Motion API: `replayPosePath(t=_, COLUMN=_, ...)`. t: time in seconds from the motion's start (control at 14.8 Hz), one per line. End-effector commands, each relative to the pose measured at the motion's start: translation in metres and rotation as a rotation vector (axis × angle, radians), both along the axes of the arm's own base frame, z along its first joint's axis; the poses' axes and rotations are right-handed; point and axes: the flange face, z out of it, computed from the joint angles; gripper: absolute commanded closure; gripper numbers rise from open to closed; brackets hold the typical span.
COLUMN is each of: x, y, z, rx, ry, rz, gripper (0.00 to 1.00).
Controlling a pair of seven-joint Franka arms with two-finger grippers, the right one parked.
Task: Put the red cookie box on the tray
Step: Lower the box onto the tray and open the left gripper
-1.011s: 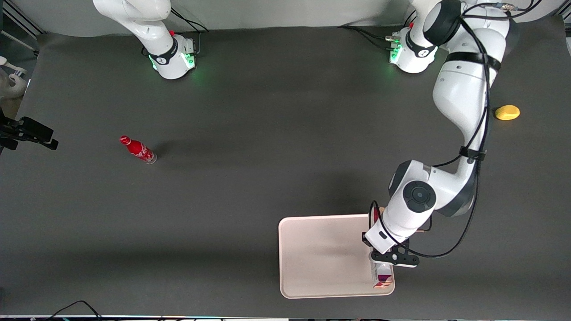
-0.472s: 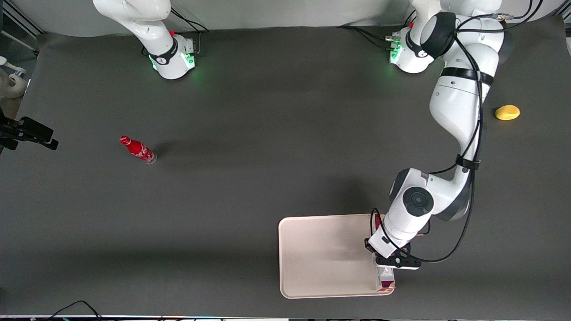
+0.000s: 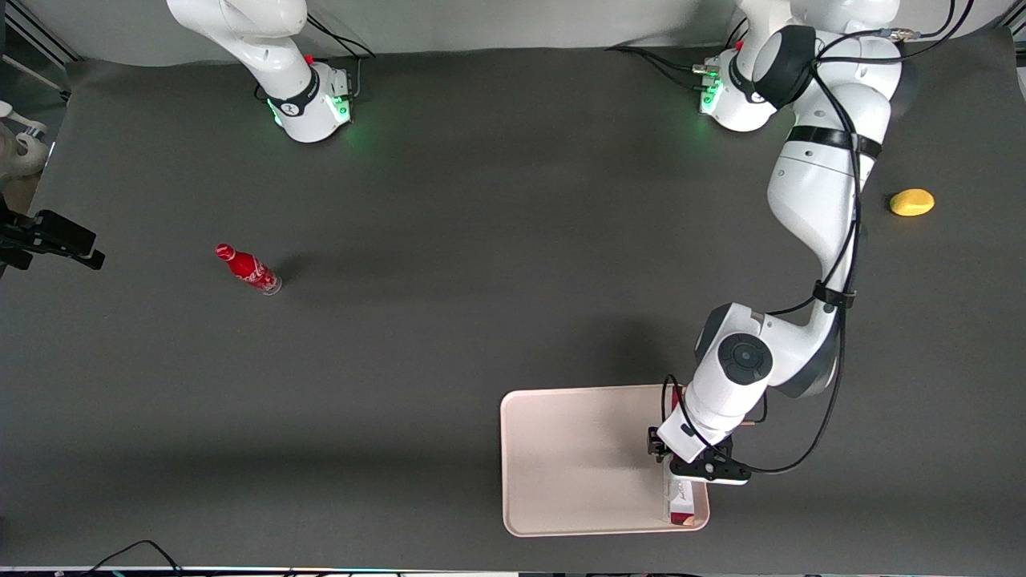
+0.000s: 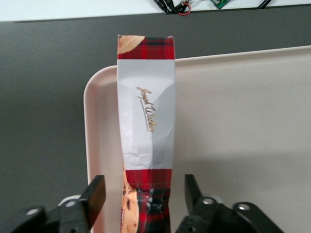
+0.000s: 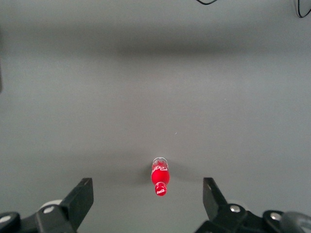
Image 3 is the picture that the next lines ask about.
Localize red cookie box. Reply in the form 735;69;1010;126
662;385;700;527

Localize beige plastic tray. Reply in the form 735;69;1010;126
499;384;712;538

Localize white rounded fixture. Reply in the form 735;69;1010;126
0;100;50;179

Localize red cola bottle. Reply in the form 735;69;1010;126
214;244;283;296

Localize yellow lemon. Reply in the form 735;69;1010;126
889;188;936;218

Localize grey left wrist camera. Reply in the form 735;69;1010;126
668;449;753;487

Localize aluminium frame rail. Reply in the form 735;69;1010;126
0;0;83;105

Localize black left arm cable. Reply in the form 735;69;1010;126
660;0;976;475

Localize black table edge cable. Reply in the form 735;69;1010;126
79;539;187;577

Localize black right base cables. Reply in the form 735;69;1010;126
305;14;378;101

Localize black base cables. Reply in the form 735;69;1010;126
608;24;750;91
305;14;378;101

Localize black left base cables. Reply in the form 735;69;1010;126
608;24;750;91

